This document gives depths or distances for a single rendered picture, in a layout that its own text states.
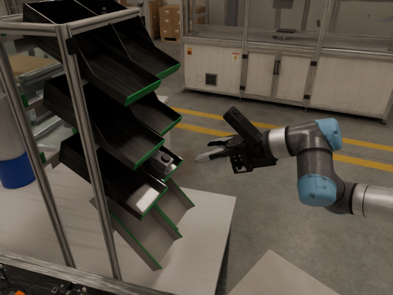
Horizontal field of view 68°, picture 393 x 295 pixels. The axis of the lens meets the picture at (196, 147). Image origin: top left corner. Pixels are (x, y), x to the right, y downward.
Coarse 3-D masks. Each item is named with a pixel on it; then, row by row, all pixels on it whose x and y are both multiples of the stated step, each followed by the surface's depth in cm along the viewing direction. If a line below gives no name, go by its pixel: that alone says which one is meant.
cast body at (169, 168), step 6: (156, 156) 88; (162, 156) 87; (168, 156) 88; (150, 162) 91; (156, 162) 88; (162, 162) 87; (168, 162) 88; (150, 168) 90; (156, 168) 89; (162, 168) 88; (168, 168) 90; (156, 174) 90; (162, 174) 89; (168, 174) 90
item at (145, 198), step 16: (64, 144) 75; (80, 144) 84; (64, 160) 78; (80, 160) 75; (112, 160) 86; (80, 176) 79; (112, 176) 82; (128, 176) 85; (144, 176) 87; (112, 192) 76; (128, 192) 81; (144, 192) 83; (160, 192) 85; (128, 208) 76; (144, 208) 79
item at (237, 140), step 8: (240, 136) 78; (264, 136) 71; (232, 144) 76; (240, 144) 74; (248, 144) 75; (264, 144) 71; (240, 152) 75; (248, 152) 75; (256, 152) 75; (264, 152) 71; (232, 160) 78; (240, 160) 77; (248, 160) 75; (256, 160) 75; (264, 160) 74; (272, 160) 73; (232, 168) 78; (240, 168) 78; (248, 168) 76
